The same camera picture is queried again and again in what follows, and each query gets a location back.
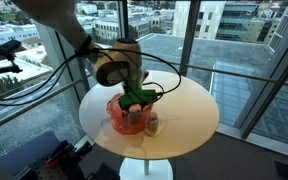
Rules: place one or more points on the black equipment base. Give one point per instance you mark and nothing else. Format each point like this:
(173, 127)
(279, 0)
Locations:
(60, 163)

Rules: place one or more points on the grey metal handrail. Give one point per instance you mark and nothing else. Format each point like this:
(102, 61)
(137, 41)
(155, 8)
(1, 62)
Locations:
(234, 74)
(4, 121)

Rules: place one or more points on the black camera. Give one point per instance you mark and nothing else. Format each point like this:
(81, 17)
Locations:
(7, 47)

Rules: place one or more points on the red transparent bowl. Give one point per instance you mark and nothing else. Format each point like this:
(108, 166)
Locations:
(130, 126)

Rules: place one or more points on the white table pedestal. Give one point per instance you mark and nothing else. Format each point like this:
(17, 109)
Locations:
(134, 170)

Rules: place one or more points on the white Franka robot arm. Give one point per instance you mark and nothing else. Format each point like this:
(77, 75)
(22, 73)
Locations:
(114, 66)

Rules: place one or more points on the small beige bottle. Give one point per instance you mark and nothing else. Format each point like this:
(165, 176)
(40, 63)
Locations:
(153, 125)

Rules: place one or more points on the blue seat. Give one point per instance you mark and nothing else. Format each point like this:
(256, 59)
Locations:
(27, 153)

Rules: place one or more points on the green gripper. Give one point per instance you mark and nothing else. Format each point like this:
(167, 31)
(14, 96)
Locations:
(139, 97)

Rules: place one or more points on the white bottle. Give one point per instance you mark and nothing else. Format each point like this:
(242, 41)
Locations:
(134, 108)

